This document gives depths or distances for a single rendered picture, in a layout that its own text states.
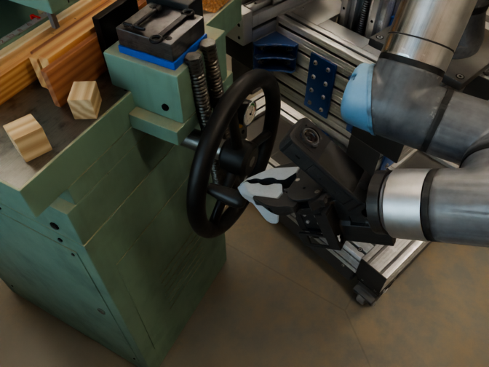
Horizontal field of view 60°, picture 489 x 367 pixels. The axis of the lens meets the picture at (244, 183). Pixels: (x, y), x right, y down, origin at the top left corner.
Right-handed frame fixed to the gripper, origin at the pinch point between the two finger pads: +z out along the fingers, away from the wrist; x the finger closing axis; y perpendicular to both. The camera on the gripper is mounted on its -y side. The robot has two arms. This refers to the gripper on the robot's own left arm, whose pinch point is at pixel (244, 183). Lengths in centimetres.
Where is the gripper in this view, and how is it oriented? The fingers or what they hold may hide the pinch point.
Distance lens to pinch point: 58.7
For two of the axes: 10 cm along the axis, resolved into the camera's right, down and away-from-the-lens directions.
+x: 5.1, -6.4, 5.7
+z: -7.6, -0.2, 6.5
